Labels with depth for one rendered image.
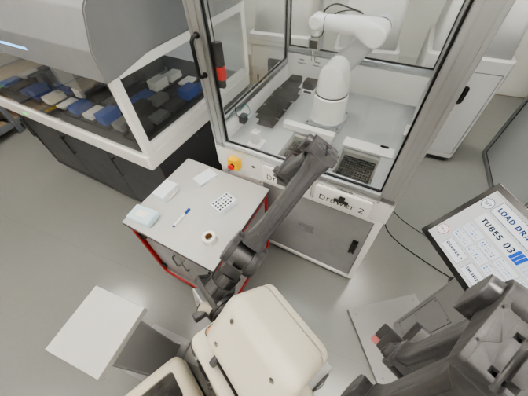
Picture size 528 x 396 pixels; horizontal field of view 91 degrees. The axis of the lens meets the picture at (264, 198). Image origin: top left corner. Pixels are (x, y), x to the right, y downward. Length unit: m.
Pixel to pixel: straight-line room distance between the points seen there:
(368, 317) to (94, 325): 1.58
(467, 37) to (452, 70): 0.08
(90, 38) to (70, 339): 1.24
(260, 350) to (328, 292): 1.56
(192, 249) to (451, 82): 1.22
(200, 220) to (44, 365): 1.46
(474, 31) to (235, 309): 0.89
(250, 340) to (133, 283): 1.84
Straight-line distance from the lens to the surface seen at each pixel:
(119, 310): 1.39
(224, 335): 0.60
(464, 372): 0.39
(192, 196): 1.59
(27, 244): 3.07
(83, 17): 1.42
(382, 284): 2.21
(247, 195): 1.53
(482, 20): 0.95
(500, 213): 1.24
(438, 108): 1.04
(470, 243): 1.24
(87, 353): 1.39
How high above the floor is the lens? 1.92
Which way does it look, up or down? 51 degrees down
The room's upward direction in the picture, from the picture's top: 3 degrees counter-clockwise
